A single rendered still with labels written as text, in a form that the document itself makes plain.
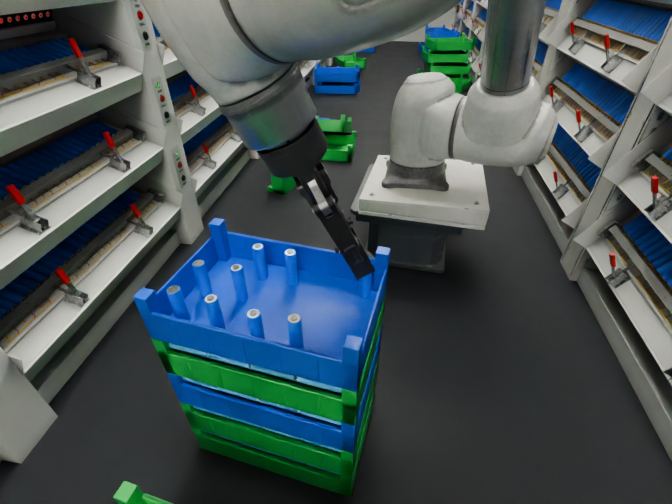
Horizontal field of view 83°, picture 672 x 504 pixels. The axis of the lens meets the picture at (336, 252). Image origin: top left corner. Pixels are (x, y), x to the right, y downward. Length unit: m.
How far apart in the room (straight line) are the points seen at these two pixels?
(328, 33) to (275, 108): 0.13
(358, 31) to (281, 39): 0.06
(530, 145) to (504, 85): 0.15
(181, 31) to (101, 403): 0.80
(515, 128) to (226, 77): 0.71
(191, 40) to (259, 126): 0.09
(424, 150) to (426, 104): 0.11
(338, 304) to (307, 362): 0.14
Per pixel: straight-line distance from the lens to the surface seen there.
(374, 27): 0.27
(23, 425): 0.96
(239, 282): 0.58
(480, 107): 0.94
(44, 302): 1.01
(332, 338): 0.54
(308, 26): 0.28
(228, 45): 0.34
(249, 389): 0.59
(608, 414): 1.02
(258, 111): 0.39
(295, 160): 0.41
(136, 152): 1.15
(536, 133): 0.98
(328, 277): 0.63
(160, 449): 0.88
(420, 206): 1.00
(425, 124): 1.01
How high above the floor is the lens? 0.74
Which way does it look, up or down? 37 degrees down
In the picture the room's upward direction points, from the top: straight up
